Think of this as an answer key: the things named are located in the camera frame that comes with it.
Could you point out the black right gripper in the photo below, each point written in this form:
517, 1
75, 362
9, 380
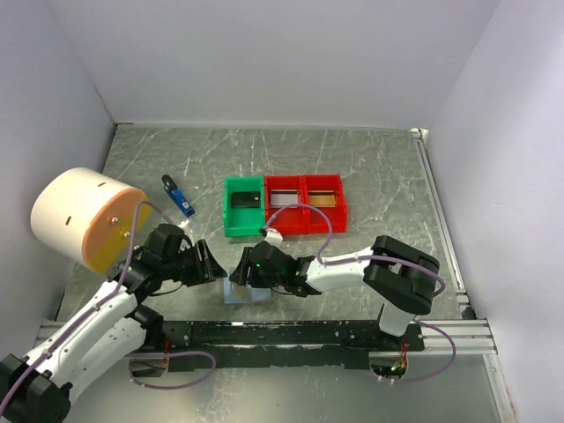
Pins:
242, 276

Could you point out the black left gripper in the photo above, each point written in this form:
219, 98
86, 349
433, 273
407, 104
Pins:
207, 267

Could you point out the grey card holder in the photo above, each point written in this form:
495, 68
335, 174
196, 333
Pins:
258, 294

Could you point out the dark card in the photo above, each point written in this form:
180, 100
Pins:
246, 199

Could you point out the green plastic bin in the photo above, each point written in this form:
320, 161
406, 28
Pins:
243, 222

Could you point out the white drum with orange lid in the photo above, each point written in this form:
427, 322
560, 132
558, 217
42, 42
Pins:
86, 216

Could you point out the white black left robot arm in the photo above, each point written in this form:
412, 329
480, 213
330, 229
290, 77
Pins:
114, 324

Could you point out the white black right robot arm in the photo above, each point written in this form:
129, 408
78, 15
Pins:
407, 278

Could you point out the gold card in holder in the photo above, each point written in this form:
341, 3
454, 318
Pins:
241, 294

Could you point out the white silver card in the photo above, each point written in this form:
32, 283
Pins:
281, 198

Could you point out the red middle plastic bin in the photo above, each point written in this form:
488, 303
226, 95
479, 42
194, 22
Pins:
290, 221

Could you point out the red plastic bin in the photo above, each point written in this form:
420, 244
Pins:
337, 216
290, 221

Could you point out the red right plastic bin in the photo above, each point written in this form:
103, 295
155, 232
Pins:
337, 216

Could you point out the blue stapler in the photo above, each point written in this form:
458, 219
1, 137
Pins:
177, 196

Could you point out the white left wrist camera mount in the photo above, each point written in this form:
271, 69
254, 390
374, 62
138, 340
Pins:
186, 227

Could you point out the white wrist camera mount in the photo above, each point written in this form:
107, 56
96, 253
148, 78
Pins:
273, 236
186, 227

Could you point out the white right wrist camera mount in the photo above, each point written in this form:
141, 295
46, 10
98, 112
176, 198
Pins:
273, 236

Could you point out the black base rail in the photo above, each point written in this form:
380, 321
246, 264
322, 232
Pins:
342, 343

